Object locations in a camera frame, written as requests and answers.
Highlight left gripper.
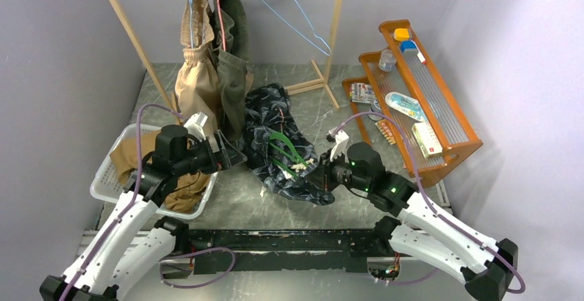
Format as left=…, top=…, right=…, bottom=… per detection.
left=174, top=129, right=247, bottom=176

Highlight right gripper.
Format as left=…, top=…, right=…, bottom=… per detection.
left=305, top=148, right=371, bottom=192

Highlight green hanger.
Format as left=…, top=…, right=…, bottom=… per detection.
left=268, top=132, right=314, bottom=179

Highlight brown shorts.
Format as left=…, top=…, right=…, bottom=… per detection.
left=109, top=130, right=211, bottom=214

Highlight white plastic laundry basket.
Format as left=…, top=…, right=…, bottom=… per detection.
left=90, top=123, right=218, bottom=220

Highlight light blue wire hanger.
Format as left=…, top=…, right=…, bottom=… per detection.
left=258, top=0, right=332, bottom=56

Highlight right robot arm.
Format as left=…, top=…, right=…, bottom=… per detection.
left=305, top=142, right=519, bottom=300

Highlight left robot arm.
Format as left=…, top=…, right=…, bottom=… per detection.
left=39, top=125, right=247, bottom=300

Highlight beige shorts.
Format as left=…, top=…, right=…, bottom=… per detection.
left=174, top=0, right=222, bottom=134

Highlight olive green shorts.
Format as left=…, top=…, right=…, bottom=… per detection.
left=211, top=0, right=250, bottom=141

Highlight crayon pack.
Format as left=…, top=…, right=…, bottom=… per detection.
left=375, top=120, right=396, bottom=145

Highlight round tin can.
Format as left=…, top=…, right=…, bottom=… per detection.
left=368, top=99, right=384, bottom=122

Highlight colourful snack packet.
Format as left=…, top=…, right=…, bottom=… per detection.
left=349, top=82, right=376, bottom=104

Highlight wooden clothes rack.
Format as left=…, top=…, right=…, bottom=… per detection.
left=108, top=0, right=343, bottom=110

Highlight light blue oval package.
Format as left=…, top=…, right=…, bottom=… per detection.
left=385, top=92, right=428, bottom=123

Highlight orange wooden shelf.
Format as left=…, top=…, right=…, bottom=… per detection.
left=342, top=19, right=483, bottom=187

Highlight white red box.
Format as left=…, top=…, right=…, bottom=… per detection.
left=411, top=122, right=443, bottom=159

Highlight clear plastic jar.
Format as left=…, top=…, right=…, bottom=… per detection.
left=378, top=49, right=397, bottom=72

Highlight blue white box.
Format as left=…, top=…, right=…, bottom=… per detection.
left=399, top=40, right=426, bottom=65

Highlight yellow sponge block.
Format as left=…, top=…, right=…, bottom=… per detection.
left=393, top=28, right=412, bottom=42

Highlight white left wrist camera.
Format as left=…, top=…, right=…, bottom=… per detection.
left=183, top=112, right=208, bottom=141

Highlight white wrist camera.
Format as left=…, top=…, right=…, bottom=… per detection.
left=183, top=112, right=208, bottom=141
left=329, top=130, right=349, bottom=162

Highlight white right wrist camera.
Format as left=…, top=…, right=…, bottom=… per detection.
left=329, top=130, right=349, bottom=162

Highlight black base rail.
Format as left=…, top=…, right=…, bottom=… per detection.
left=189, top=229, right=396, bottom=274

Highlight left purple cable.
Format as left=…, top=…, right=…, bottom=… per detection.
left=56, top=103, right=186, bottom=301

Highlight purple cable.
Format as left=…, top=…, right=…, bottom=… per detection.
left=329, top=112, right=526, bottom=295
left=56, top=103, right=186, bottom=301

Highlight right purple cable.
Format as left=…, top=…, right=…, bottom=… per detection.
left=329, top=112, right=526, bottom=295

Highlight pink wire hanger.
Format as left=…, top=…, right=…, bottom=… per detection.
left=215, top=0, right=227, bottom=52

